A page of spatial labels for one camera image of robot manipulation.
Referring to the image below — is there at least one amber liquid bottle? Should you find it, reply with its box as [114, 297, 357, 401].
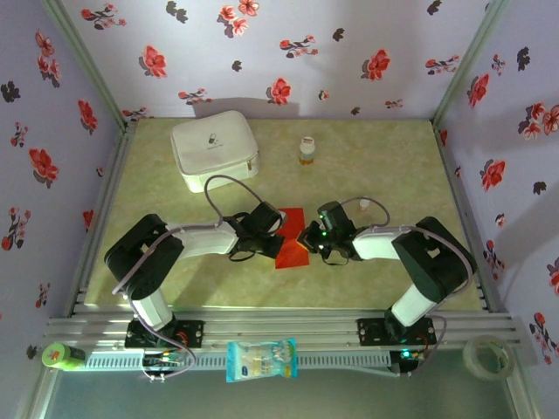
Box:
[298, 135, 316, 167]

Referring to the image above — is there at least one white zip pouch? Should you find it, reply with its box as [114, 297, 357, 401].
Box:
[169, 109, 260, 194]

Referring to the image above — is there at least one blue wet wipes packet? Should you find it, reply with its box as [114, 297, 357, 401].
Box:
[225, 338, 300, 384]

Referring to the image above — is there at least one small controller circuit board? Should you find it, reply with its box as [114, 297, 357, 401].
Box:
[141, 351, 185, 383]
[390, 347, 427, 377]

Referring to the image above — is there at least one clear tape roll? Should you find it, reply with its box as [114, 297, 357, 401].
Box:
[462, 334, 515, 381]

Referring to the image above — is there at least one green tape roll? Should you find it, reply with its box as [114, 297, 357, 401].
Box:
[41, 342, 87, 373]

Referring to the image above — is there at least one lavender right arm cable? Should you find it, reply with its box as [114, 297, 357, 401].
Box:
[335, 196, 480, 379]

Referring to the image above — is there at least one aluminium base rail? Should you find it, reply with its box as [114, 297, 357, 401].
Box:
[42, 307, 539, 366]

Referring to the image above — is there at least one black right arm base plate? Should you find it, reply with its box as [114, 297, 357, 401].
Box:
[356, 317, 438, 348]

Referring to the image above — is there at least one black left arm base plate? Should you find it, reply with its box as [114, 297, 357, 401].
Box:
[124, 319, 205, 350]

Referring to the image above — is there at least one white slotted cable duct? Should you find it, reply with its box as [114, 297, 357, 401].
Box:
[85, 350, 392, 372]

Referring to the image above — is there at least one aluminium side rail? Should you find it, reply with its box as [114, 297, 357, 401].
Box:
[65, 120, 139, 318]
[431, 121, 503, 314]

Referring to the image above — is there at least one aluminium frame post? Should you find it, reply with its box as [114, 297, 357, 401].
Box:
[505, 374, 545, 419]
[41, 0, 137, 132]
[17, 370, 59, 419]
[430, 0, 512, 127]

